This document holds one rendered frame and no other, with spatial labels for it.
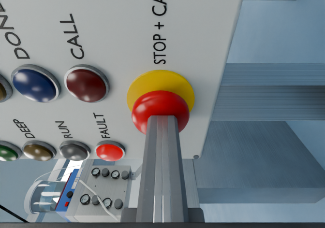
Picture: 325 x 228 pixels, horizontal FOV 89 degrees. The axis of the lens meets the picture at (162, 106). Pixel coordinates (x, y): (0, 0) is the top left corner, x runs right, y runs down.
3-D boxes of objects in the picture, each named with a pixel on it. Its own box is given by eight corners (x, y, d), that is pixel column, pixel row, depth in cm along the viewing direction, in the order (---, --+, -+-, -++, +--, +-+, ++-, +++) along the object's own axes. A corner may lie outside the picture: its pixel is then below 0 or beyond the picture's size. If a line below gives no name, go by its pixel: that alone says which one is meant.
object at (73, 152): (82, 148, 16) (52, 148, 16) (90, 163, 17) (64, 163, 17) (85, 140, 16) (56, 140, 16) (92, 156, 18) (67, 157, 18)
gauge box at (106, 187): (122, 215, 66) (72, 215, 66) (126, 223, 72) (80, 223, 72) (130, 164, 82) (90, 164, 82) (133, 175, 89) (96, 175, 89)
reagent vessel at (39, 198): (55, 207, 74) (13, 207, 74) (67, 218, 84) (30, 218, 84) (69, 174, 86) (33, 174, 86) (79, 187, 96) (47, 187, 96)
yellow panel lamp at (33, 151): (43, 148, 16) (14, 148, 16) (55, 163, 17) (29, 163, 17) (48, 140, 16) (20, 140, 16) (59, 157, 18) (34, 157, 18)
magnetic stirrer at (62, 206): (70, 210, 70) (49, 210, 70) (85, 225, 84) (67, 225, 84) (86, 166, 85) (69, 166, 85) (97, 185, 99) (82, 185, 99)
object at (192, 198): (199, 207, 71) (176, 207, 71) (192, 227, 89) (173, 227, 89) (177, 66, 170) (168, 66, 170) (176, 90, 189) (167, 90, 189)
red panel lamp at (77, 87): (99, 71, 10) (56, 71, 10) (109, 105, 12) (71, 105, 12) (103, 65, 11) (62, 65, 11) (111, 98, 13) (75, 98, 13)
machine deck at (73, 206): (74, 216, 66) (64, 216, 66) (98, 239, 90) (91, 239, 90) (111, 111, 113) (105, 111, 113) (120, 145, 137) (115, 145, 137)
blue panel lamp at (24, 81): (42, 71, 10) (-1, 71, 10) (60, 105, 12) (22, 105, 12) (49, 65, 11) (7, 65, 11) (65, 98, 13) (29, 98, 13)
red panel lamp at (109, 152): (120, 148, 16) (91, 148, 16) (124, 163, 17) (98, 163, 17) (122, 140, 16) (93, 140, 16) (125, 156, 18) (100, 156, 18)
